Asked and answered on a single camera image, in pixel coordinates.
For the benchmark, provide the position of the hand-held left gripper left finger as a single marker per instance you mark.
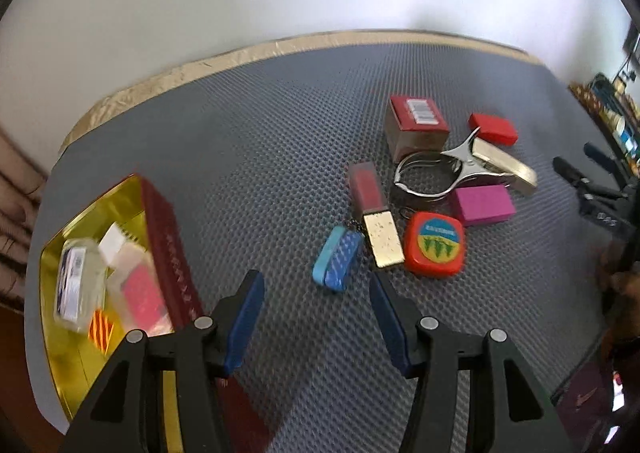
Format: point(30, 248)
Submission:
point(245, 318)

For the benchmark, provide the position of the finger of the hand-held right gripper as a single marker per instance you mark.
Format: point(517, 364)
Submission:
point(575, 175)
point(602, 157)

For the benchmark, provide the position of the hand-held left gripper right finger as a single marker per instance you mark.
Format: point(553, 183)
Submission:
point(391, 328)

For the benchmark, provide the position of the gold metal case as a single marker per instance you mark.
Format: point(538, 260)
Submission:
point(515, 170)

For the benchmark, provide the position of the blue dotted small box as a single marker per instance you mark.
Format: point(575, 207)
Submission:
point(339, 258)

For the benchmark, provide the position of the red and gold lighter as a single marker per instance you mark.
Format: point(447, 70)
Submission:
point(380, 238)

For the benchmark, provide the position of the red tape measure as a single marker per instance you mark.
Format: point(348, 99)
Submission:
point(434, 245)

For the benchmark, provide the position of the red small box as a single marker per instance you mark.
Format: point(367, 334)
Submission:
point(492, 129)

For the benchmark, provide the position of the magenta small box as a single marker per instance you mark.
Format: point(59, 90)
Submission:
point(482, 205)

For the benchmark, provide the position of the brown box with red top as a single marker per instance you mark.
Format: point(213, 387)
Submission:
point(412, 133)

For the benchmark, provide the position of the red tin box gold inside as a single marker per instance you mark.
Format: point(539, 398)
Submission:
point(65, 363)

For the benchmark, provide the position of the person's right hand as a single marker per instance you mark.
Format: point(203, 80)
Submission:
point(622, 275)

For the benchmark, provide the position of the cluttered shelf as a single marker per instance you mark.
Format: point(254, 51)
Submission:
point(607, 108)

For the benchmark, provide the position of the pink card in clear case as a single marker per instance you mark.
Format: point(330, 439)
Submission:
point(142, 293)

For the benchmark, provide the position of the orange striped small packet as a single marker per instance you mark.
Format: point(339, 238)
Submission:
point(101, 330)

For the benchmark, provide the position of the small white box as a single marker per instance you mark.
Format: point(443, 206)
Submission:
point(114, 243)

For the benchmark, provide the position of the clear plastic box with label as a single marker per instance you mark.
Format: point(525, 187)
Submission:
point(77, 283)

